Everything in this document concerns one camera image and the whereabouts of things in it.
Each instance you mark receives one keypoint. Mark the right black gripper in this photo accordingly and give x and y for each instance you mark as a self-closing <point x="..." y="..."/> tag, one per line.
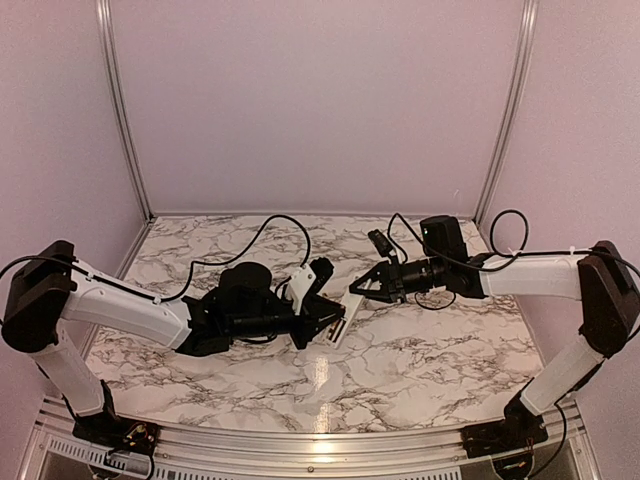
<point x="392" y="273"/>

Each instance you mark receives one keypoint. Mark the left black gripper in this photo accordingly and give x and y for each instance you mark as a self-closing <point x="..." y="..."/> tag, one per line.
<point x="312" y="310"/>

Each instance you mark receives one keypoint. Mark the white remote control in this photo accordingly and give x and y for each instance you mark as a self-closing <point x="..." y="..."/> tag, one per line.
<point x="353" y="304"/>

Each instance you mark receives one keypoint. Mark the orange AA battery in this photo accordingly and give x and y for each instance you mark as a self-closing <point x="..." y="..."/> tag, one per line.
<point x="335" y="329"/>

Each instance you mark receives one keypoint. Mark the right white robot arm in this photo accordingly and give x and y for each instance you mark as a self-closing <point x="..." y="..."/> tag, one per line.
<point x="597" y="280"/>

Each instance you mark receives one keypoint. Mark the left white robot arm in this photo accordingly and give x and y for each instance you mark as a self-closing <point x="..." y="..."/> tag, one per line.
<point x="55" y="286"/>

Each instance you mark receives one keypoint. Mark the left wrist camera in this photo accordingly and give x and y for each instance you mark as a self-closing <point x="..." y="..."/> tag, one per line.
<point x="308" y="280"/>

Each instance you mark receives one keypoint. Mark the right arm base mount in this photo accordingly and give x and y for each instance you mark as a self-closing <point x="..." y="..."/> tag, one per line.
<point x="496" y="437"/>

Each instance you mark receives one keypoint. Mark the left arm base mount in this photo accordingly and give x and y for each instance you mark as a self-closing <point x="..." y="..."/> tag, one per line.
<point x="124" y="434"/>

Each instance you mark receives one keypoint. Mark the front aluminium rail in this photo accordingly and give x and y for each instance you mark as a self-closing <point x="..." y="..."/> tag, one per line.
<point x="190" y="452"/>

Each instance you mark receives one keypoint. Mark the right aluminium frame post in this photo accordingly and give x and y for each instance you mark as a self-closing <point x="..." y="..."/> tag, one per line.
<point x="515" y="91"/>

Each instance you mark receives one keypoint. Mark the aluminium frame post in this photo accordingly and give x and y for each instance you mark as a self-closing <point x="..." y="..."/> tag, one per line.
<point x="515" y="91"/>
<point x="109" y="51"/>

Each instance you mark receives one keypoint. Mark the left aluminium frame post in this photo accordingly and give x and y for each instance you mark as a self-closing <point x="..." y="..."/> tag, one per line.
<point x="109" y="51"/>

